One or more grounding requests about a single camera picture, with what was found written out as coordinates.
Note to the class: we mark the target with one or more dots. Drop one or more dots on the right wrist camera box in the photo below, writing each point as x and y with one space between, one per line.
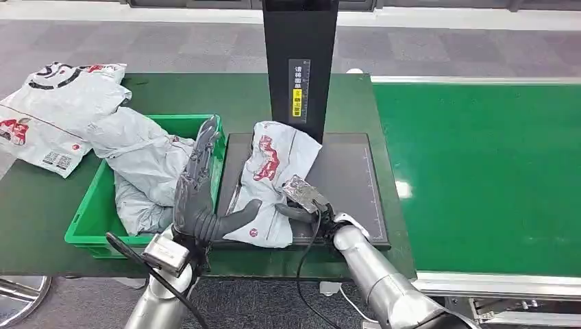
304 193

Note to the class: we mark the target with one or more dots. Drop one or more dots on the chrome chair base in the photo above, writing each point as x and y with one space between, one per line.
18 288

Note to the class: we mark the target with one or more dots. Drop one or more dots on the large plain grey parcel bag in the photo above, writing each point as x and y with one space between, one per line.
136 154

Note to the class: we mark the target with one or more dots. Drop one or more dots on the white parcel bag black print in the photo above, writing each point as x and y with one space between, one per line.
50 113

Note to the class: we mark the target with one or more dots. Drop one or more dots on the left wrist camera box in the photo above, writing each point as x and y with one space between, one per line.
165 254

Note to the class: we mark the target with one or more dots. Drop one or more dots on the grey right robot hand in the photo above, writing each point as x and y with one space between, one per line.
295 213

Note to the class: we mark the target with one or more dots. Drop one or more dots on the green belt conveyor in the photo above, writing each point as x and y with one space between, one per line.
476 181

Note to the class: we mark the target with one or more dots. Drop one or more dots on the white power adapter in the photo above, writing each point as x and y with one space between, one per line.
329 289

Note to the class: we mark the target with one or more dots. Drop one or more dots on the grey parcel bag red print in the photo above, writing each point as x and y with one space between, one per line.
272 190

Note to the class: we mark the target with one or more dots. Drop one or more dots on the green plastic crate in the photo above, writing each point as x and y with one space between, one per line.
90 213

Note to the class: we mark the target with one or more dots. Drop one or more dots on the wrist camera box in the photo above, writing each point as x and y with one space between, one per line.
165 254
304 193

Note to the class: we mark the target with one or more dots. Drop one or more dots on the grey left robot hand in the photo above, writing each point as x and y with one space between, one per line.
195 204

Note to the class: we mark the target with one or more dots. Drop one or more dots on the black scanner stand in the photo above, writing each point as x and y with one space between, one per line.
345 181

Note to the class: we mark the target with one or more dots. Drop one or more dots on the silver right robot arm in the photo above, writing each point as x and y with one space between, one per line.
376 277

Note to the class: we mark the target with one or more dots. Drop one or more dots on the small plain grey parcel bag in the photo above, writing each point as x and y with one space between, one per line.
136 213

